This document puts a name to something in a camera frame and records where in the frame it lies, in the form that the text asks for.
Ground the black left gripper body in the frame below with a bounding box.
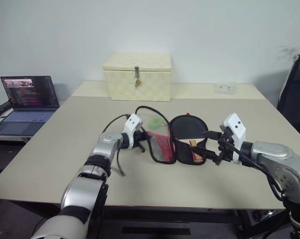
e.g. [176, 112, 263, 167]
[133, 128, 146, 150]

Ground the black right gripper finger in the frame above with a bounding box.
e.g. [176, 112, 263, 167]
[201, 130, 222, 140]
[189, 146, 219, 162]

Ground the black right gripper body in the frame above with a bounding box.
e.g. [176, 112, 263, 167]
[215, 132, 237, 167]

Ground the black table tennis paddle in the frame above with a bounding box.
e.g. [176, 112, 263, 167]
[171, 116, 209, 163]

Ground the black table tennis paddle case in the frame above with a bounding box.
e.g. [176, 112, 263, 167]
[135, 106, 209, 165]

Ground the small green object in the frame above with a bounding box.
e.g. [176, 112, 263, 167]
[150, 116, 164, 129]

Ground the cream woven lidded box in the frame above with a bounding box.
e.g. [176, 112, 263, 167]
[102, 52, 172, 102]

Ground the clear plastic box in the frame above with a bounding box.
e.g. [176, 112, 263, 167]
[214, 81, 238, 95]

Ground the dark grey rounded object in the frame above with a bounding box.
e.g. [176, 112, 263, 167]
[249, 210, 277, 221]

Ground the black office chair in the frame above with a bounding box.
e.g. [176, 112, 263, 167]
[276, 54, 300, 143]

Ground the open blue laptop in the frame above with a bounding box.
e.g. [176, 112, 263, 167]
[0, 75, 60, 136]

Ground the dark side desk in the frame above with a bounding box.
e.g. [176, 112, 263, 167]
[0, 134, 34, 186]

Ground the black device beside laptop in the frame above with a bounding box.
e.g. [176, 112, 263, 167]
[0, 101, 12, 118]

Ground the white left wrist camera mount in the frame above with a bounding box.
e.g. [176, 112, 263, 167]
[122, 113, 143, 148]

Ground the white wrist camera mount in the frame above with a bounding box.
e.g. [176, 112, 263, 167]
[219, 113, 247, 165]
[122, 113, 143, 148]

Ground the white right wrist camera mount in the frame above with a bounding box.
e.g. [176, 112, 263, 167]
[219, 113, 247, 165]

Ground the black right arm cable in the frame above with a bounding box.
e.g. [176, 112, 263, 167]
[232, 145, 287, 202]

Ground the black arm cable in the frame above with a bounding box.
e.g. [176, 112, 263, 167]
[232, 145, 287, 202]
[101, 114, 131, 177]

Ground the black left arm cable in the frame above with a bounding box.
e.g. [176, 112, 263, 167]
[101, 114, 131, 177]

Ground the black table frame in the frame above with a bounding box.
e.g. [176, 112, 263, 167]
[100, 205, 256, 239]

